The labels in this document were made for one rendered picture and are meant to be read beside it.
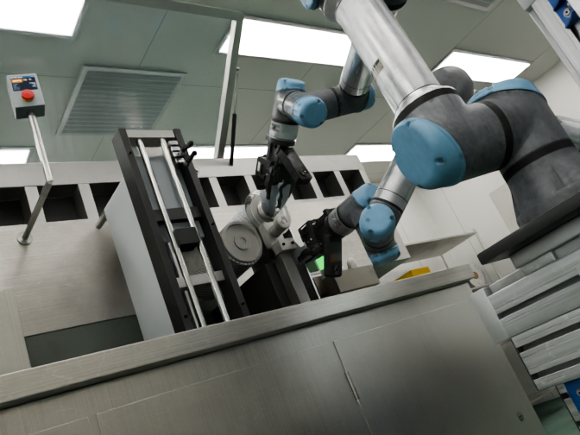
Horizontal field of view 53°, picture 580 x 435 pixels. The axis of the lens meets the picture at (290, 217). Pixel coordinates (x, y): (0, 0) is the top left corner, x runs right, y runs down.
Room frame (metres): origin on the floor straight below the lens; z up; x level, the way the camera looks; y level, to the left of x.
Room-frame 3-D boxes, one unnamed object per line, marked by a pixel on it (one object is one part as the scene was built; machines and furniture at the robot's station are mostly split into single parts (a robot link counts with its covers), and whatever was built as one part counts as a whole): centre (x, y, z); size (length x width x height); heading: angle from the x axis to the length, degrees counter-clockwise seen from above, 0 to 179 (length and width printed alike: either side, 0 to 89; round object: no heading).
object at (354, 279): (1.77, 0.03, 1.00); 0.40 x 0.16 x 0.06; 42
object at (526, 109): (0.91, -0.40, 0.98); 0.13 x 0.12 x 0.14; 109
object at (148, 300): (1.42, 0.41, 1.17); 0.34 x 0.05 x 0.54; 42
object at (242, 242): (1.54, 0.22, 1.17); 0.26 x 0.12 x 0.12; 42
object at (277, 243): (1.48, 0.05, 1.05); 0.06 x 0.05 x 0.31; 42
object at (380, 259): (1.36, -0.17, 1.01); 0.11 x 0.08 x 0.11; 178
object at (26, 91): (1.18, 0.48, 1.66); 0.07 x 0.07 x 0.10; 30
